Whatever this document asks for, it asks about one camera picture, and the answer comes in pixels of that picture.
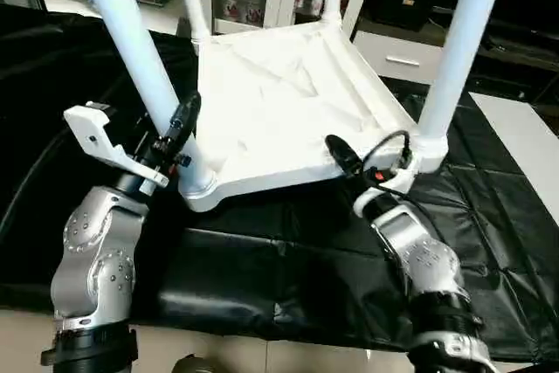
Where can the white plastic table top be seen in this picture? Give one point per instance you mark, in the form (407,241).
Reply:
(288,102)

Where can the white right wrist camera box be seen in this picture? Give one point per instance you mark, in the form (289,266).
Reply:
(397,188)

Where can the white drawer unit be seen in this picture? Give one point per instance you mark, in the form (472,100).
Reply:
(402,57)

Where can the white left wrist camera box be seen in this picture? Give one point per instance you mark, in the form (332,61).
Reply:
(105,141)

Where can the black plastic mat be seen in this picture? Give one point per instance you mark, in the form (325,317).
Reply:
(52,128)

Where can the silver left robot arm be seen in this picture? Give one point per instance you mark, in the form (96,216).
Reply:
(96,251)

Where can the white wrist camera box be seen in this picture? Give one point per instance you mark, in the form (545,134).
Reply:
(397,188)
(105,141)

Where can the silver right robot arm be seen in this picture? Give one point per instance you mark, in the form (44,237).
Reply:
(419,259)

